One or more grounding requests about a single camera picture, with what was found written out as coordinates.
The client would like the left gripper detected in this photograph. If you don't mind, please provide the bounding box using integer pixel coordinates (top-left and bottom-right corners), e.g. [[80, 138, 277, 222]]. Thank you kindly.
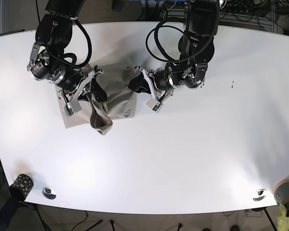
[[128, 66, 179, 112]]

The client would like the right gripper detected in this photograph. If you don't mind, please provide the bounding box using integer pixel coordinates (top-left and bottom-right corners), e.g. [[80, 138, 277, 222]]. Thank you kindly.
[[60, 68, 107, 117]]

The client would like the beige T-shirt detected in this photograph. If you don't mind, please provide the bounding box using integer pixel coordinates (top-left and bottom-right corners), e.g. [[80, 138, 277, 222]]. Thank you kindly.
[[55, 67, 136, 135]]

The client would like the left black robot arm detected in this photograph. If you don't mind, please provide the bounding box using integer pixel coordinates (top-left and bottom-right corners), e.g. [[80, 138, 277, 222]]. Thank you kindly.
[[129, 0, 220, 112]]

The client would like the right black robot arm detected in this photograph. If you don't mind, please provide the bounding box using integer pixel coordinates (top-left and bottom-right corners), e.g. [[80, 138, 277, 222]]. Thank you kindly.
[[27, 0, 107, 116]]

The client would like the black gold-dotted cup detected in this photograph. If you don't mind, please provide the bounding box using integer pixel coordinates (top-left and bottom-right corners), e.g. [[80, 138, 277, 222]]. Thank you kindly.
[[9, 174, 34, 202]]

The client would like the grey tape roll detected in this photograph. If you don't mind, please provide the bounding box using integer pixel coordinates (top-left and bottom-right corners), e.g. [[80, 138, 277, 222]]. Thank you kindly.
[[273, 180, 289, 205]]

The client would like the green potted plant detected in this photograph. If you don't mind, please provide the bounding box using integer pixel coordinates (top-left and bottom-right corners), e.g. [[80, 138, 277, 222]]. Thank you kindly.
[[276, 201, 289, 231]]

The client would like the left table cable grommet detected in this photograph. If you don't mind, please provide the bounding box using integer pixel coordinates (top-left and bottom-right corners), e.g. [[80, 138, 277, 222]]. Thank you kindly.
[[42, 187, 56, 200]]

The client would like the table cable grommet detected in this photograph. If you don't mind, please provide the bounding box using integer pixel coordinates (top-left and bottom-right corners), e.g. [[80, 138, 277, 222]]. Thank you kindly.
[[42, 187, 56, 200], [252, 189, 266, 202]]

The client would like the right table cable grommet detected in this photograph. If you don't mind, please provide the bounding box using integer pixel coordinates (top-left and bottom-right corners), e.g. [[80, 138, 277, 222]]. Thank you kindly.
[[252, 189, 266, 202]]

